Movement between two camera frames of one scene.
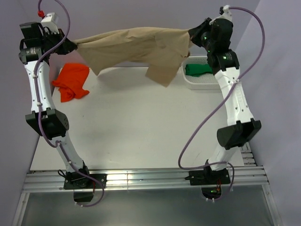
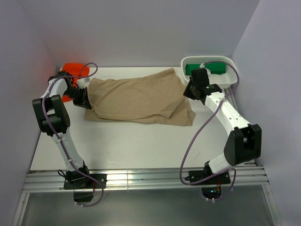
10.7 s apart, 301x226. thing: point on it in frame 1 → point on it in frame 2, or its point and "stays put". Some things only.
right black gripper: (194, 32) → (187, 92)
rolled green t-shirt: (196, 69) stays put
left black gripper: (67, 46) → (86, 103)
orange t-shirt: (70, 82) stays put
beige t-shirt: (162, 48) → (155, 99)
